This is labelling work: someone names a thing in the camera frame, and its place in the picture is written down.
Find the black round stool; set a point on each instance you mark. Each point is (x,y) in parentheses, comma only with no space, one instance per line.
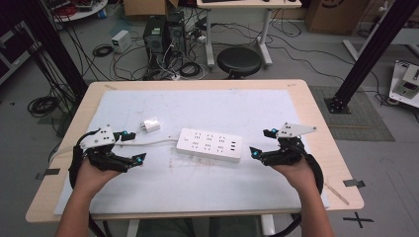
(238,61)

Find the round white table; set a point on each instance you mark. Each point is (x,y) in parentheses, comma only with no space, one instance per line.
(82,11)

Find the black tape cross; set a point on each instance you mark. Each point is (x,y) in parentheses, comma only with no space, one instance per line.
(358,220)

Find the white device on floor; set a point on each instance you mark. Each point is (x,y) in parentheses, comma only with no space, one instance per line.
(406,84)

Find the light wooden table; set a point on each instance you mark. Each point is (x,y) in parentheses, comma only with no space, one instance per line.
(332,158)

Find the person's right hand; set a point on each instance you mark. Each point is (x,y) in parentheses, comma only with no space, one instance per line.
(301,176)

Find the white charger plug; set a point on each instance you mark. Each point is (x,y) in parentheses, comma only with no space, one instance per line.
(151,125)

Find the black tape strip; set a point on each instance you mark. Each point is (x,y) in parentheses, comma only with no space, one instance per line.
(49,172)
(354,183)

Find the white table mat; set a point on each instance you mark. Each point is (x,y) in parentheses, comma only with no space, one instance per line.
(197,184)

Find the black metal stand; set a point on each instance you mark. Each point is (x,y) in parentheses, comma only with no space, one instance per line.
(369,56)
(56,49)

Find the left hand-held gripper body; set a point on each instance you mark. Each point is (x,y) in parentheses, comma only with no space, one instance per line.
(99,138)

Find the grey metal rack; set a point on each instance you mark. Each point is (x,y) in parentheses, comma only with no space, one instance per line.
(13,56)

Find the white desk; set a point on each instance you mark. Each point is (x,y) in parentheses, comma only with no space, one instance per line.
(250,4)

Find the cardboard box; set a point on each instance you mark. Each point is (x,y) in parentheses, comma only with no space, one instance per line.
(145,6)
(336,16)

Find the thin wooden stick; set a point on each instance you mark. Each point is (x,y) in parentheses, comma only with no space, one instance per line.
(337,195)

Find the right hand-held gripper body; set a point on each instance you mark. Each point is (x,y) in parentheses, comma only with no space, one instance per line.
(290,151)

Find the black computer tower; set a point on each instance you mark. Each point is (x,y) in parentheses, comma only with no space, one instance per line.
(154,39)
(176,33)

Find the white power supply box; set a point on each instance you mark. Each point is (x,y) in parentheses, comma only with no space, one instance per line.
(121,41)

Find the white floor power strip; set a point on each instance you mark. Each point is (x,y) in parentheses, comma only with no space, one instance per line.
(173,77)

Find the grey floor mat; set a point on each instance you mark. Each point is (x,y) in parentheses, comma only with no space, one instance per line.
(362,121)

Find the person's left hand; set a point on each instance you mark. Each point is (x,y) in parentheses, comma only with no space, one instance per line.
(90,179)

